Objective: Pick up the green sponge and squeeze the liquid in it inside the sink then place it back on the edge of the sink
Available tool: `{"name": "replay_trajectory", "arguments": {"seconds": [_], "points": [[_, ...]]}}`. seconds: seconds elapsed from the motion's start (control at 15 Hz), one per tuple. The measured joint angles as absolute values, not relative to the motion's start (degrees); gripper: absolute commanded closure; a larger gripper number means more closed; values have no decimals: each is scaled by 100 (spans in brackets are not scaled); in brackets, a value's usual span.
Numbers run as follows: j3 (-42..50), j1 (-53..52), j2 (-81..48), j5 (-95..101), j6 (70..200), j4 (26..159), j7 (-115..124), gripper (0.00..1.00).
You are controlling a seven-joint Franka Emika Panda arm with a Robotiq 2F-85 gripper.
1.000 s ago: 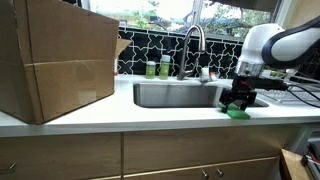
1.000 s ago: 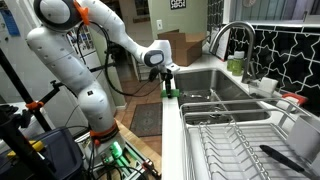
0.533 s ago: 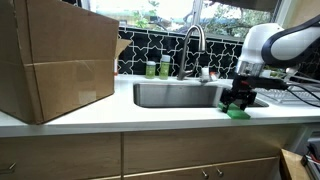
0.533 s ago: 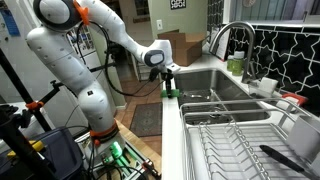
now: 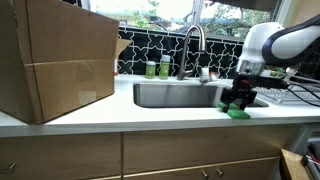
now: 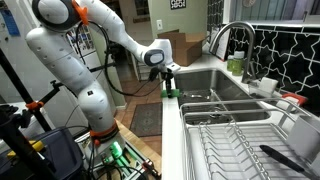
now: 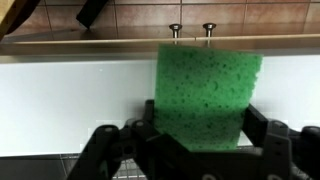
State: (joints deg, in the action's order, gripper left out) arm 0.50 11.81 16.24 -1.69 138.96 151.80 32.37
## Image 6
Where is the orange clamp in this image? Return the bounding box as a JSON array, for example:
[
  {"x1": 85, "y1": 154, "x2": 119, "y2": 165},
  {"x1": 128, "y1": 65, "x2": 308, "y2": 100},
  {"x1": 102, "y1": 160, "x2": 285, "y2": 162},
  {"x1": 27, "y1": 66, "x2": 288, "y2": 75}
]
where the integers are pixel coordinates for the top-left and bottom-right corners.
[{"x1": 24, "y1": 100, "x2": 45, "y2": 111}]

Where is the black camera stand rod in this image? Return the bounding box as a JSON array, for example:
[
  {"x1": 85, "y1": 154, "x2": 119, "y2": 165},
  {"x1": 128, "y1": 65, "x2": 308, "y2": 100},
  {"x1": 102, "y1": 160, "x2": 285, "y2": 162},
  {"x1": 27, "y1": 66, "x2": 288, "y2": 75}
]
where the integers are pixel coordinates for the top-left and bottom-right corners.
[{"x1": 88, "y1": 61, "x2": 117, "y2": 74}]

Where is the yellow tool handle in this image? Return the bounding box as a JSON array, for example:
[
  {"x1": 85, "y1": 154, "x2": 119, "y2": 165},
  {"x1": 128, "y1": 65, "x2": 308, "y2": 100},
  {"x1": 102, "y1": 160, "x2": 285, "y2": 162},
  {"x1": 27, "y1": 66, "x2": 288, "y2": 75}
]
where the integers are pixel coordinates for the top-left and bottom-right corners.
[{"x1": 6, "y1": 139, "x2": 46, "y2": 159}]

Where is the steel gooseneck faucet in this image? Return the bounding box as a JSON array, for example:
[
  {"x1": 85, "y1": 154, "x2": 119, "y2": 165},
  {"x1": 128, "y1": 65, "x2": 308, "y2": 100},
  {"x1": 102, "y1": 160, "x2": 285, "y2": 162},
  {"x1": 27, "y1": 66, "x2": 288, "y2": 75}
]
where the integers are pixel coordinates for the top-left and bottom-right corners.
[{"x1": 208, "y1": 21, "x2": 259, "y2": 85}]

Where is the dark blue bin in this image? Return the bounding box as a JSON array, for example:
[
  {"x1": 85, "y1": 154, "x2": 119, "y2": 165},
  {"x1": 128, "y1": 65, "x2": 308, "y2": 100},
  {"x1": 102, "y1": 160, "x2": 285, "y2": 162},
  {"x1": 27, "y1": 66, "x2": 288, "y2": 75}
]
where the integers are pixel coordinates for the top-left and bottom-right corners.
[{"x1": 0, "y1": 126, "x2": 85, "y2": 180}]

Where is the wire shoe shelf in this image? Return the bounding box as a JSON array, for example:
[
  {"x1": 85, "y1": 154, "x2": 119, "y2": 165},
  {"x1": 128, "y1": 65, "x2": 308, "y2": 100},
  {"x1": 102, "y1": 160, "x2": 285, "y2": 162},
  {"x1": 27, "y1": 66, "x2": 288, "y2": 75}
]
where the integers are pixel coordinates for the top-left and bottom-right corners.
[{"x1": 133, "y1": 54, "x2": 151, "y2": 82}]

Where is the white sponge caddy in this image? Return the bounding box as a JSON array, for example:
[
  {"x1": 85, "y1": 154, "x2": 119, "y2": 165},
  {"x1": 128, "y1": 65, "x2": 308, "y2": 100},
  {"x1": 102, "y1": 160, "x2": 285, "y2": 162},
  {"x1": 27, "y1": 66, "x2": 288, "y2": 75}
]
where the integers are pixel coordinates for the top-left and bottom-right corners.
[{"x1": 247, "y1": 76, "x2": 279, "y2": 98}]

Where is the green sponge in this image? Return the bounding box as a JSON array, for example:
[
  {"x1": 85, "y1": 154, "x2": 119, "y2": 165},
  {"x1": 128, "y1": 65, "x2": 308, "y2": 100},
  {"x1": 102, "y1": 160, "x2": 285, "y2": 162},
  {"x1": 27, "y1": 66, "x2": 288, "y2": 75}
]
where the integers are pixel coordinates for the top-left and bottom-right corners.
[{"x1": 160, "y1": 88, "x2": 181, "y2": 99}]

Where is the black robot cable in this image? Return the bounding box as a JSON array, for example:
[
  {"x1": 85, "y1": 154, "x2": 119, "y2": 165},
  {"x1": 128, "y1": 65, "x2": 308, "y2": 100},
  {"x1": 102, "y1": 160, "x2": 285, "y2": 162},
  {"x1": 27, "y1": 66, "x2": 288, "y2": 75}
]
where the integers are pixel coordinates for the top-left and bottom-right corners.
[{"x1": 74, "y1": 20, "x2": 168, "y2": 98}]

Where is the short green soap bottle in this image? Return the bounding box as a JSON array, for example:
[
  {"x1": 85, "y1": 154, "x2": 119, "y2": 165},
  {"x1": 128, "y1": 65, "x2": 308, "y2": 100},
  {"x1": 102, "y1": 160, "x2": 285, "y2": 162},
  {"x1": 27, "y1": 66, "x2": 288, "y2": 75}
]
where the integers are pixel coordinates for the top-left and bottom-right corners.
[{"x1": 226, "y1": 54, "x2": 235, "y2": 73}]

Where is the red black clamp tool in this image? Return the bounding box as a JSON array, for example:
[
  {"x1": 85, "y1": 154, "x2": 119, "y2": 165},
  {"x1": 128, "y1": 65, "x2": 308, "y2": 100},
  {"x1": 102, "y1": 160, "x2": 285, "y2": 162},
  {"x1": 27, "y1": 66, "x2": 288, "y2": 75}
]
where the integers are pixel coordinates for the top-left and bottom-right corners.
[{"x1": 141, "y1": 159, "x2": 162, "y2": 179}]

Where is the black white patterned picture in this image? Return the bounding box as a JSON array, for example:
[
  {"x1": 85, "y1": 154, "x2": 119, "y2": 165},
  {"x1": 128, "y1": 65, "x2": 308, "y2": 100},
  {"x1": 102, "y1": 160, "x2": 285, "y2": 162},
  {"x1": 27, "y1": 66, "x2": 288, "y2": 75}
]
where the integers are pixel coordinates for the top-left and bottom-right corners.
[{"x1": 169, "y1": 0, "x2": 187, "y2": 11}]

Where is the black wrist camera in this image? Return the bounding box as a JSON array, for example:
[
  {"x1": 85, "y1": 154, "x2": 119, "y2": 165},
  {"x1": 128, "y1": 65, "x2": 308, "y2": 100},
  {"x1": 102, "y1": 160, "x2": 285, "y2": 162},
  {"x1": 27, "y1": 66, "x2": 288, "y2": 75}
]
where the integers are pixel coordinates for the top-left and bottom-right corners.
[{"x1": 147, "y1": 66, "x2": 160, "y2": 83}]

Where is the red rimmed white scrubber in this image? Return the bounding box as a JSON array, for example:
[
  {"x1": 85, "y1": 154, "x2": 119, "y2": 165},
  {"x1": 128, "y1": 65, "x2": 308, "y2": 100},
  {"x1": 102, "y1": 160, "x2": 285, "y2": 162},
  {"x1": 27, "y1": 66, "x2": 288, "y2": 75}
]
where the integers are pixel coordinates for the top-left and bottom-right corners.
[{"x1": 281, "y1": 92, "x2": 309, "y2": 108}]

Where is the white utensil holder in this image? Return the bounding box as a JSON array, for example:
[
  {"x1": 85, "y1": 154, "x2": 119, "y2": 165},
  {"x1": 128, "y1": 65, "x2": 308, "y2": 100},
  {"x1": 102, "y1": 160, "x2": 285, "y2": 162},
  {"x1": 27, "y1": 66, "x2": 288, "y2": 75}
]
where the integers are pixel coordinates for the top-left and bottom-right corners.
[{"x1": 286, "y1": 114, "x2": 320, "y2": 163}]

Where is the grey floor mat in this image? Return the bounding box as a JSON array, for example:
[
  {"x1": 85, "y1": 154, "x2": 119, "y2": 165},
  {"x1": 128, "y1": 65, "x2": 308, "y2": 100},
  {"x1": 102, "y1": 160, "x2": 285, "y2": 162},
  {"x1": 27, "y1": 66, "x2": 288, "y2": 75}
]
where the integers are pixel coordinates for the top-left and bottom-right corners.
[{"x1": 129, "y1": 101, "x2": 163, "y2": 138}]

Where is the stainless steel sink basin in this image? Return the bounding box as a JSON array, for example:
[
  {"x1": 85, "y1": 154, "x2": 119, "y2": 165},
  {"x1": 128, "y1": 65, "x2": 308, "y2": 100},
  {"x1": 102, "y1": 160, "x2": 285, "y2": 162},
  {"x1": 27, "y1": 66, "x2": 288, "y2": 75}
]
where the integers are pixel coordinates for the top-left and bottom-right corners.
[{"x1": 172, "y1": 68, "x2": 271, "y2": 127}]

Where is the white paper card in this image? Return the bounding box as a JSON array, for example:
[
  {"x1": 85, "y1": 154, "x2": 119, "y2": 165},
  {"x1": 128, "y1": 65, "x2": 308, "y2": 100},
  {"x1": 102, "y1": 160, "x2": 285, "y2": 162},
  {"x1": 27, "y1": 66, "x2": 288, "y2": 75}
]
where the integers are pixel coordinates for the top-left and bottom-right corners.
[{"x1": 210, "y1": 26, "x2": 232, "y2": 62}]

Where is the brown cardboard box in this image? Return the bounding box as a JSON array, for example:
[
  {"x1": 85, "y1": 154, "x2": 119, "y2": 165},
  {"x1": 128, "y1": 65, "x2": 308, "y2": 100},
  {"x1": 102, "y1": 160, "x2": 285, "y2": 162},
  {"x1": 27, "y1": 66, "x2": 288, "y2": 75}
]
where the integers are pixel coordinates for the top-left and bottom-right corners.
[{"x1": 157, "y1": 29, "x2": 207, "y2": 67}]

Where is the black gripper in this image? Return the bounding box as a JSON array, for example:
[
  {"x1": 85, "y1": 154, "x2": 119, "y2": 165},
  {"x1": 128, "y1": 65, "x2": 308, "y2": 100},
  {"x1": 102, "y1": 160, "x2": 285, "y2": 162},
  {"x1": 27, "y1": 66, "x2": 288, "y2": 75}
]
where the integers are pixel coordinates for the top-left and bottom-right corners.
[{"x1": 161, "y1": 69, "x2": 176, "y2": 99}]

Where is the black utensil handle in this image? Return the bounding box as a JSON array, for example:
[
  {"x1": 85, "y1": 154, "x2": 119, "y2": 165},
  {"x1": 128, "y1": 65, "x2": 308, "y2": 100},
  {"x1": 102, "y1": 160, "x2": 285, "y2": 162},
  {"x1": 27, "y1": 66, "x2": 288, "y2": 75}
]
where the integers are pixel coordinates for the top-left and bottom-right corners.
[{"x1": 259, "y1": 144, "x2": 318, "y2": 180}]

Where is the black tripod stand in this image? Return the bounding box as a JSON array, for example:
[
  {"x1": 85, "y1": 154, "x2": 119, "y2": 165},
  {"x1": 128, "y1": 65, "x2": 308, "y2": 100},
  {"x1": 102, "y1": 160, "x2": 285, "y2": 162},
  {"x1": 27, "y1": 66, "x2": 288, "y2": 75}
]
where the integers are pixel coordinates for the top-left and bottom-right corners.
[{"x1": 0, "y1": 48, "x2": 64, "y2": 180}]

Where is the white fridge with photos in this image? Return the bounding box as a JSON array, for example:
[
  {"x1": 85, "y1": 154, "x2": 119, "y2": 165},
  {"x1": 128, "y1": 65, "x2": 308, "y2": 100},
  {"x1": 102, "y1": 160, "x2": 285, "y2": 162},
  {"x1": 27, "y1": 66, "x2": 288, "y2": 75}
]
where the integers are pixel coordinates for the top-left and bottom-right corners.
[{"x1": 64, "y1": 24, "x2": 101, "y2": 68}]

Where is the tall green soap bottle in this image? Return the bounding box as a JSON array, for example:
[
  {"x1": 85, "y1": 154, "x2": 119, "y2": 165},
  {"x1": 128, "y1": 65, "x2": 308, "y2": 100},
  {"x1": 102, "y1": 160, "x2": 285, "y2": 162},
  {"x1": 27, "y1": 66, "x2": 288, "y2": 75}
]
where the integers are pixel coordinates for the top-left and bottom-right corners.
[{"x1": 231, "y1": 50, "x2": 246, "y2": 77}]

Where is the steel wire dish rack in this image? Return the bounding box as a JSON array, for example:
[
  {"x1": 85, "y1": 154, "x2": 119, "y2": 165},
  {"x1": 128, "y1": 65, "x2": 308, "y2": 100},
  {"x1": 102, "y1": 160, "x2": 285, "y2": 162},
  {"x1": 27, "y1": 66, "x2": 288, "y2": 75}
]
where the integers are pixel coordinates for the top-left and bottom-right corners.
[{"x1": 179, "y1": 97, "x2": 320, "y2": 180}]

